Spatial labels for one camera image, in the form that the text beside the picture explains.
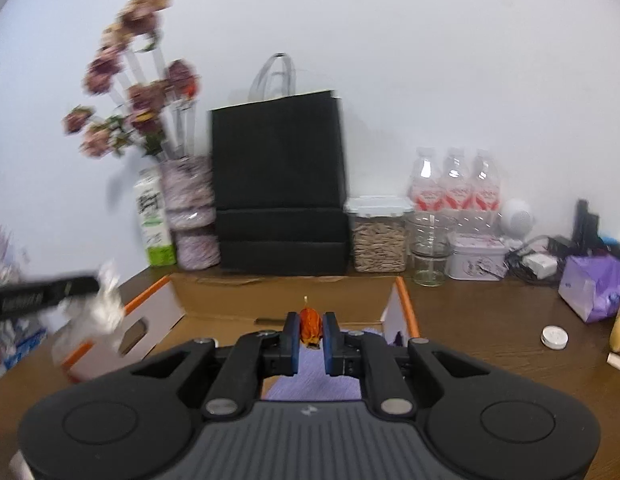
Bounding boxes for white charger with cables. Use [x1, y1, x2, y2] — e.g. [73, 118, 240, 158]
[504, 235, 571, 282]

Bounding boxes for purple tissue packet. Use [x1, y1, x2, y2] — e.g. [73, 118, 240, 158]
[558, 255, 620, 323]

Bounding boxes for red label water bottle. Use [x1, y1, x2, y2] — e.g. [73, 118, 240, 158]
[471, 149, 502, 235]
[441, 147, 473, 233]
[409, 147, 443, 216]

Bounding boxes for white spherical device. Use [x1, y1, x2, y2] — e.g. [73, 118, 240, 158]
[500, 199, 536, 235]

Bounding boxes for clear container of seeds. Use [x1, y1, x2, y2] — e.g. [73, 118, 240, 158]
[344, 196, 412, 273]

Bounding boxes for orange cardboard box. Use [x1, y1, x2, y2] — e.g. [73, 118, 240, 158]
[60, 271, 422, 403]

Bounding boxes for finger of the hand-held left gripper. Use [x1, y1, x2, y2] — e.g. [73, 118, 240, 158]
[37, 271, 100, 306]

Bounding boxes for blue white printed packs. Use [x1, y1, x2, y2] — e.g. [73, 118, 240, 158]
[0, 317, 48, 383]

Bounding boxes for white tin box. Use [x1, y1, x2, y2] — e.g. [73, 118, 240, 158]
[447, 234, 508, 281]

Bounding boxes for wooden desktop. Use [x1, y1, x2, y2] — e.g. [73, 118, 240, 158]
[0, 260, 620, 480]

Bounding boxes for purple fabric pouch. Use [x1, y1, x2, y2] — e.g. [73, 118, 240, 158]
[264, 327, 386, 402]

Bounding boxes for mottled purple ceramic vase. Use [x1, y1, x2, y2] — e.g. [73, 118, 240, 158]
[160, 155, 221, 270]

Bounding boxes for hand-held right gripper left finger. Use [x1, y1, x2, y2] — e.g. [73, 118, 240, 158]
[131, 311, 302, 420]

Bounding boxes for orange candy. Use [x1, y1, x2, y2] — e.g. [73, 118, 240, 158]
[299, 297, 323, 350]

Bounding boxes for green white milk carton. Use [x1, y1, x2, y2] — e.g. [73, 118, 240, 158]
[133, 167, 177, 267]

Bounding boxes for clear plastic bag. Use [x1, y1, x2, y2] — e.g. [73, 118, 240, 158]
[51, 259, 127, 366]

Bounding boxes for small white round cap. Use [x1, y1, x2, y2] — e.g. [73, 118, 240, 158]
[541, 326, 568, 350]

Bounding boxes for black cosmetic bottle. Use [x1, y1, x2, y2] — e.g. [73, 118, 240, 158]
[586, 212, 601, 252]
[575, 199, 590, 250]

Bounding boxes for dried pink rose bouquet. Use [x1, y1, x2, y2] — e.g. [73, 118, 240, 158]
[62, 0, 201, 161]

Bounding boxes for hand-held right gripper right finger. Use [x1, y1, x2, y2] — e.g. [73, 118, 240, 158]
[322, 311, 491, 418]

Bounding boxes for clear glass jar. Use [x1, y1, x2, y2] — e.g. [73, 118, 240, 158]
[406, 212, 453, 287]

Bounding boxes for black paper bag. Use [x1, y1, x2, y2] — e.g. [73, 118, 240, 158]
[210, 52, 350, 276]

